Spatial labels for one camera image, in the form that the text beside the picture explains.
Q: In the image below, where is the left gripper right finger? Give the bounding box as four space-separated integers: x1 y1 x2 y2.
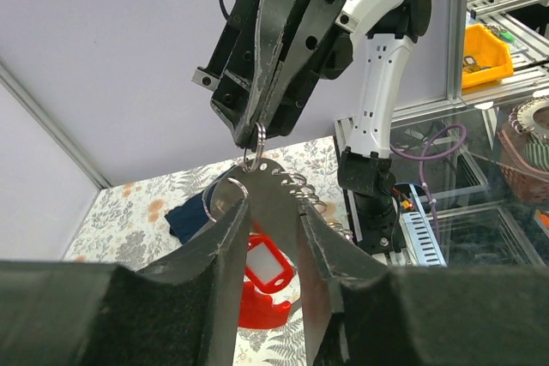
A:
298 205 548 365

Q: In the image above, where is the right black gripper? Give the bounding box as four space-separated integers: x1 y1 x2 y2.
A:
193 0 353 147

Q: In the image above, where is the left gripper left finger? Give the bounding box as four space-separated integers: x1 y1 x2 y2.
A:
1 200 250 365

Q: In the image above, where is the red key tag with key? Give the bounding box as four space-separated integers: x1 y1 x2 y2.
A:
244 235 295 295

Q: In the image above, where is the metal key holder red handle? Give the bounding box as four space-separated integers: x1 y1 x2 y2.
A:
192 159 357 341

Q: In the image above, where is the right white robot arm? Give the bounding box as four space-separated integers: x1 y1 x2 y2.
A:
193 0 431 255

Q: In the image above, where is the dark blue cloth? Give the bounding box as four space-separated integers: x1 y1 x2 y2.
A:
165 166 235 244

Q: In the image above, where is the yellow storage bin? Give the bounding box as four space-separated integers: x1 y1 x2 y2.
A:
462 24 514 90

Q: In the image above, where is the woven wicker basket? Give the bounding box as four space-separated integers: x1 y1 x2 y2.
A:
497 96 548 205

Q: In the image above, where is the grey slotted cable duct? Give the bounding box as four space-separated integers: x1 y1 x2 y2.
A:
403 212 447 267

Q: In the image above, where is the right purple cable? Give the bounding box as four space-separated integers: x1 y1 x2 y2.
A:
388 123 468 255

